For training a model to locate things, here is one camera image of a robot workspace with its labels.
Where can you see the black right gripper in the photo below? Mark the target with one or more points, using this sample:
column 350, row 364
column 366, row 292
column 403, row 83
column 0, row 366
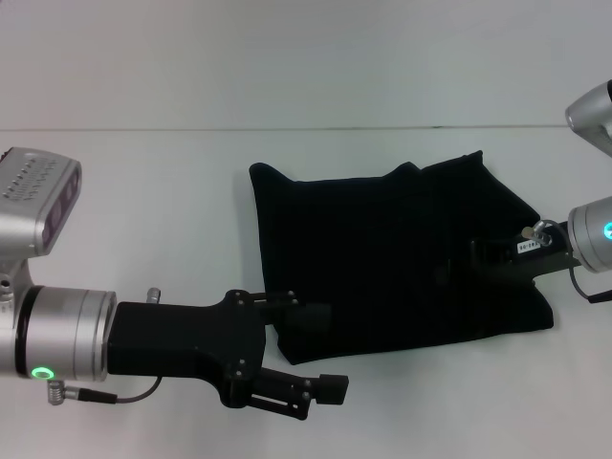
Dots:
column 531, row 258

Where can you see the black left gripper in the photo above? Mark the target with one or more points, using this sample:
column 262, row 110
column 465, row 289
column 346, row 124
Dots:
column 186, row 339

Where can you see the black t-shirt with FREE print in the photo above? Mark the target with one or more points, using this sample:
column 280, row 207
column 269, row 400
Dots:
column 382, row 258

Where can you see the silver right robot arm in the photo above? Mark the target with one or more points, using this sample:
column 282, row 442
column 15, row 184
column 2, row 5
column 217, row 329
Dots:
column 595, row 234

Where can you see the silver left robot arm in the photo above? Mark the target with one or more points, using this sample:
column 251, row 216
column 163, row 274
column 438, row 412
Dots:
column 62, row 334

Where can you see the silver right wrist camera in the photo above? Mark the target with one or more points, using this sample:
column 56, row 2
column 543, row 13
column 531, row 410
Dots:
column 590, row 117

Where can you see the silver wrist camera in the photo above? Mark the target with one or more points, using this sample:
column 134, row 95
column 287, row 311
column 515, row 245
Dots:
column 33, row 210
column 590, row 117

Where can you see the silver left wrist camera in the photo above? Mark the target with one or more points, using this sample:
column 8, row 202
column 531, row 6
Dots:
column 33, row 210

